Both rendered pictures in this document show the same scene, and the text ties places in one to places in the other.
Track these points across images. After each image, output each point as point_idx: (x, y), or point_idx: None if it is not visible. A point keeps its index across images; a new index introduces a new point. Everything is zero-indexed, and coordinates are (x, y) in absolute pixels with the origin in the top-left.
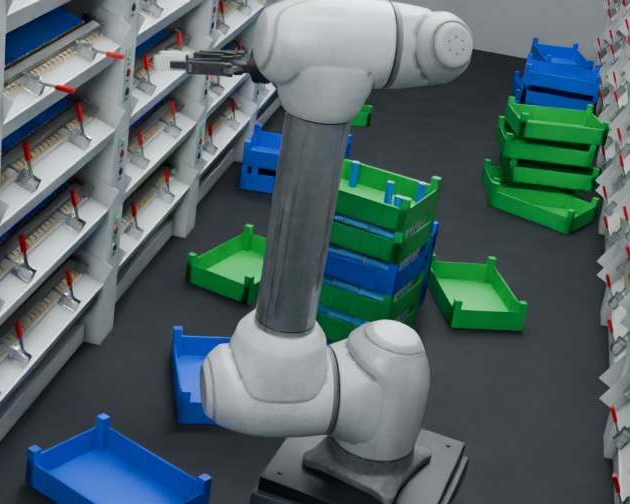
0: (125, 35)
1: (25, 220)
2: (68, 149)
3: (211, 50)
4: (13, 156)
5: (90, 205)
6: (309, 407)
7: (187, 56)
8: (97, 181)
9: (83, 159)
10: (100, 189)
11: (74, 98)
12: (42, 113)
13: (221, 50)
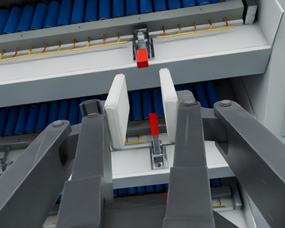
0: (275, 29)
1: (114, 195)
2: (131, 159)
3: (249, 117)
4: (21, 140)
5: (228, 218)
6: None
7: (80, 107)
8: (246, 201)
9: (149, 178)
10: (247, 211)
11: (240, 103)
12: (154, 107)
13: (275, 137)
